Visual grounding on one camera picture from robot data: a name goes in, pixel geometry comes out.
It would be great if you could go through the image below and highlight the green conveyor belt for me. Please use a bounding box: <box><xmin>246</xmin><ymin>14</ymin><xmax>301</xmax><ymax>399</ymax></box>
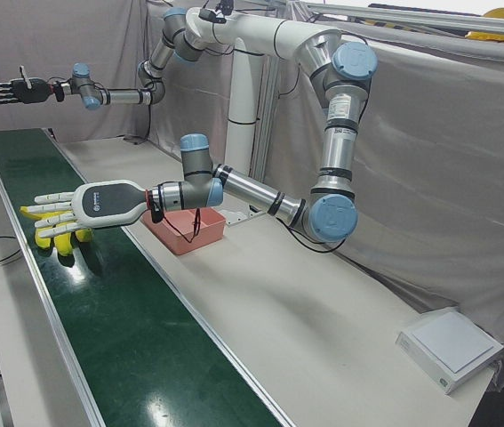
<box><xmin>0</xmin><ymin>127</ymin><xmax>298</xmax><ymax>427</ymax></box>

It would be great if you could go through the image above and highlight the aluminium overhead beam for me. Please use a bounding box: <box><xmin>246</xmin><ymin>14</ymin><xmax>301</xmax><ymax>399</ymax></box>
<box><xmin>302</xmin><ymin>1</ymin><xmax>504</xmax><ymax>37</ymax></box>

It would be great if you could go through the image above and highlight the grey backdrop curtain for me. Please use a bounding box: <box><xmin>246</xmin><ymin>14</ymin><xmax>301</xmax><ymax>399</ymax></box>
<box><xmin>0</xmin><ymin>0</ymin><xmax>504</xmax><ymax>388</ymax></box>

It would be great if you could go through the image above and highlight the yellow plastic banana bunch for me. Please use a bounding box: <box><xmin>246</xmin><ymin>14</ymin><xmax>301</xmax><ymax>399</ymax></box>
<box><xmin>19</xmin><ymin>205</ymin><xmax>93</xmax><ymax>258</ymax></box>

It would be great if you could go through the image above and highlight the white flat box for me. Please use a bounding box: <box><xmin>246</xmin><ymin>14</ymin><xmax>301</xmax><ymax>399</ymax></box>
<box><xmin>395</xmin><ymin>310</ymin><xmax>504</xmax><ymax>396</ymax></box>

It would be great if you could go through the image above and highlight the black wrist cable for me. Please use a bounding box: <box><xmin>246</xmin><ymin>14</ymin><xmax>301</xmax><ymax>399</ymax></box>
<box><xmin>151</xmin><ymin>206</ymin><xmax>204</xmax><ymax>245</ymax></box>

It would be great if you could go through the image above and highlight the aluminium frame column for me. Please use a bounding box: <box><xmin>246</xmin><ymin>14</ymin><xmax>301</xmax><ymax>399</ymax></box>
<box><xmin>250</xmin><ymin>56</ymin><xmax>289</xmax><ymax>179</ymax></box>

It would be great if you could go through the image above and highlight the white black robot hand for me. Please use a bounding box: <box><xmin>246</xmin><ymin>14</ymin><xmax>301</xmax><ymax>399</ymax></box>
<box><xmin>0</xmin><ymin>65</ymin><xmax>57</xmax><ymax>106</ymax></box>
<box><xmin>33</xmin><ymin>179</ymin><xmax>149</xmax><ymax>239</ymax></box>

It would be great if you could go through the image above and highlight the black torso camera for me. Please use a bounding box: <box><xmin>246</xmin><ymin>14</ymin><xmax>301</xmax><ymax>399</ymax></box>
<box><xmin>197</xmin><ymin>0</ymin><xmax>235</xmax><ymax>24</ymax></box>

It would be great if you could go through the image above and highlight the pink plastic basket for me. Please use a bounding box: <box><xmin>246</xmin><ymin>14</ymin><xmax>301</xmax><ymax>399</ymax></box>
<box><xmin>140</xmin><ymin>207</ymin><xmax>228</xmax><ymax>256</ymax></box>

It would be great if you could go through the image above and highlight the white robot torso column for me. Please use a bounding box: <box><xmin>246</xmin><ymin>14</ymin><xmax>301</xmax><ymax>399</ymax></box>
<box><xmin>186</xmin><ymin>6</ymin><xmax>340</xmax><ymax>173</ymax></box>

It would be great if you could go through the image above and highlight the white metal bracket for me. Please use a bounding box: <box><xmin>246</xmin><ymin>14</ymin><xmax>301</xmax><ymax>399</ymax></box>
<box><xmin>224</xmin><ymin>208</ymin><xmax>257</xmax><ymax>228</ymax></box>

